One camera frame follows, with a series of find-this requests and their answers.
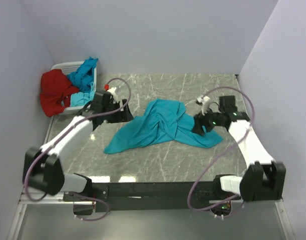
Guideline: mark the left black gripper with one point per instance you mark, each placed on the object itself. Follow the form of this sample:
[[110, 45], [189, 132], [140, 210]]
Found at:
[[122, 116]]

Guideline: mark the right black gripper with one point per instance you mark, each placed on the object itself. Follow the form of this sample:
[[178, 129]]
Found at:
[[200, 120]]

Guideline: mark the teal t shirt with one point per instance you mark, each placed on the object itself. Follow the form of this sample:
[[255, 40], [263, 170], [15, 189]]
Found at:
[[162, 121], [83, 79]]

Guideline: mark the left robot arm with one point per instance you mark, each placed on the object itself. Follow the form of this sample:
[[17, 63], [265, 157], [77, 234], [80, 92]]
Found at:
[[43, 169]]

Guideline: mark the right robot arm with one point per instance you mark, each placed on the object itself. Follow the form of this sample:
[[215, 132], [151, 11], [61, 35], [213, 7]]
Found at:
[[264, 177]]

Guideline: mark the black mounting beam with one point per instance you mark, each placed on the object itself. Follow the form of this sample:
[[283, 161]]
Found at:
[[131, 196]]

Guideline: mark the white laundry basket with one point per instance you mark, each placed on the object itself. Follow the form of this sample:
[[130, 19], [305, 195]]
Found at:
[[67, 68]]

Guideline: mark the red t shirt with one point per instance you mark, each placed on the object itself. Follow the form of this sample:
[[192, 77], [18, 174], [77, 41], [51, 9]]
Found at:
[[56, 91]]

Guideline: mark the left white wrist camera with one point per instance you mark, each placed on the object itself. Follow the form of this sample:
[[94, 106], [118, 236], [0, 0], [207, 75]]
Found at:
[[114, 91]]

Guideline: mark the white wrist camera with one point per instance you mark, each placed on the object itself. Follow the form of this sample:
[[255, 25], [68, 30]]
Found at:
[[114, 91], [204, 102]]

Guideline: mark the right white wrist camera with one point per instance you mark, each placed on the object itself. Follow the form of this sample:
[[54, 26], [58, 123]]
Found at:
[[204, 102]]

